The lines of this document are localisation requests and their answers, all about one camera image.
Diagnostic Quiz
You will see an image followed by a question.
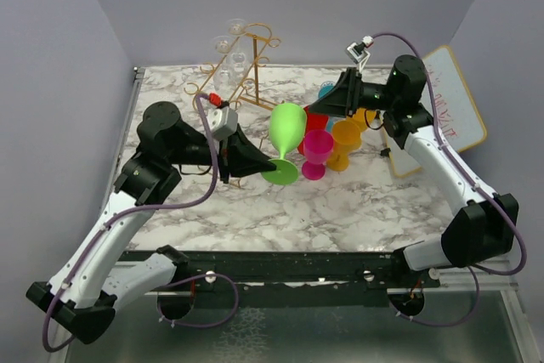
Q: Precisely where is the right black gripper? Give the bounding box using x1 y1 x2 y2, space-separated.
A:
308 67 399 118

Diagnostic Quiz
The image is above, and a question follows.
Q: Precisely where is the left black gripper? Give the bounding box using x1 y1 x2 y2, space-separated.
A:
168 122 278 184

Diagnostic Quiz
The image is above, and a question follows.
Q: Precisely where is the blue wine glass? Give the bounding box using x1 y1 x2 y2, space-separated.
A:
318 86 337 133

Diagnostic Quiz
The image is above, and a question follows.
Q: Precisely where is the orange wine glass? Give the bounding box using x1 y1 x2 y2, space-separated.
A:
326 120 361 172
350 108 377 132

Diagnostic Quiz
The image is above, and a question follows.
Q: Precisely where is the red wine glass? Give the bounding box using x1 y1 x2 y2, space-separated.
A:
297 105 328 155

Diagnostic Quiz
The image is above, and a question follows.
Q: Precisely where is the pink wine glass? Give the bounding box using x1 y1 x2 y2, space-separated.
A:
302 129 334 180

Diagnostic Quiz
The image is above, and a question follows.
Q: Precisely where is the green wine glass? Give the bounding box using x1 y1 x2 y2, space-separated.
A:
262 103 307 185

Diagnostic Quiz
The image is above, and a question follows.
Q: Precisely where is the clear wine glass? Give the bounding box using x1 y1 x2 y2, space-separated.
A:
227 19 253 82
212 36 236 92

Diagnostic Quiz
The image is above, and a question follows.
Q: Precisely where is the gold wire glass rack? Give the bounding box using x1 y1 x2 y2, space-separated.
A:
184 19 281 111

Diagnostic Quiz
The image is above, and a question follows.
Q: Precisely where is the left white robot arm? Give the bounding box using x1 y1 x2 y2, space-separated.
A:
26 101 276 344

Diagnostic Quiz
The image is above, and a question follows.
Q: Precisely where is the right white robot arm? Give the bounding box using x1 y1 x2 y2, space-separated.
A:
309 54 519 287

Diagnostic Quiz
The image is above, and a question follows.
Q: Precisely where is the yellow framed whiteboard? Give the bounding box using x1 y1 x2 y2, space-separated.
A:
380 44 488 179

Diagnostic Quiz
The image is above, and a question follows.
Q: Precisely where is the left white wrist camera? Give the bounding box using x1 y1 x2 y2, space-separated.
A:
207 93 238 141

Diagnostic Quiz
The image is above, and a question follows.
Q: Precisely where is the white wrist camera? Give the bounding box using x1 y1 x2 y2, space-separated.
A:
346 36 374 74
207 93 238 141

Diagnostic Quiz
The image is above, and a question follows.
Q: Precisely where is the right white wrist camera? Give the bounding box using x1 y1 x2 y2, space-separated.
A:
346 36 374 74

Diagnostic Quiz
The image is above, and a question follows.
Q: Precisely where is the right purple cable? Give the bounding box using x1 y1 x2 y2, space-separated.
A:
369 31 529 328

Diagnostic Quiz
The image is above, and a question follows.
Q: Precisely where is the purple cable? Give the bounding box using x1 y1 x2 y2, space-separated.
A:
41 91 240 353
369 31 529 328

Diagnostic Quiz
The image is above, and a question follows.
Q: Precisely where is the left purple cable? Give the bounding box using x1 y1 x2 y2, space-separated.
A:
41 91 240 353

